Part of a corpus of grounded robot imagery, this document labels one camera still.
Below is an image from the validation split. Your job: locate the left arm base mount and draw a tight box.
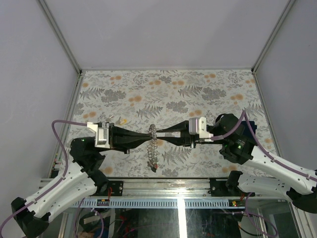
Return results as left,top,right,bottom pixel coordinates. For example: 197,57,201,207
89,180,124,197

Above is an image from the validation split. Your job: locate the floral table mat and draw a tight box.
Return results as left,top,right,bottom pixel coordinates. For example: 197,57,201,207
73,70,275,178

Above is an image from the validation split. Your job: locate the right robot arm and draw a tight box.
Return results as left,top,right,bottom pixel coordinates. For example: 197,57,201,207
159,112,317,214

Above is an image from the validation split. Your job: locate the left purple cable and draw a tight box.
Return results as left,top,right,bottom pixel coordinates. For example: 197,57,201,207
0,119,105,238

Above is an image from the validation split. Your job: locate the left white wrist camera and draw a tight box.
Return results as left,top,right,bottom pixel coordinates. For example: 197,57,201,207
87,122,110,149

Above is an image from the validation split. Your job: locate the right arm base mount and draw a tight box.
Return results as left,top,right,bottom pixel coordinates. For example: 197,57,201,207
208,178,255,197

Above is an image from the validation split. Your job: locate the dark blue cloth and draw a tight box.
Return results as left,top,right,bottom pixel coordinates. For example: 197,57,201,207
246,120,258,141

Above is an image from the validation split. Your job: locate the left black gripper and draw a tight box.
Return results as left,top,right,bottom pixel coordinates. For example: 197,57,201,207
97,123,154,155

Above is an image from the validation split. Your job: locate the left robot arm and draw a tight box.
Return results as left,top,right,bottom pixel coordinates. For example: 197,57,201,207
11,122,152,238

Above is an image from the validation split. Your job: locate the aluminium front rail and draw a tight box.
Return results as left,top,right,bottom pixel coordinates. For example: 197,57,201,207
37,178,304,198

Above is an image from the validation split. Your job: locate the slotted cable duct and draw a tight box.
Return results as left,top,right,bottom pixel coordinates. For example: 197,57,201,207
71,197,243,209

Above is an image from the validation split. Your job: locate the metal key organizer ring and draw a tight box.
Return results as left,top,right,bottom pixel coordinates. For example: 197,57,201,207
146,123,159,174

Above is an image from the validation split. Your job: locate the key with yellow tag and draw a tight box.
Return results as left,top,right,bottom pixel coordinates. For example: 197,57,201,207
115,117,127,125

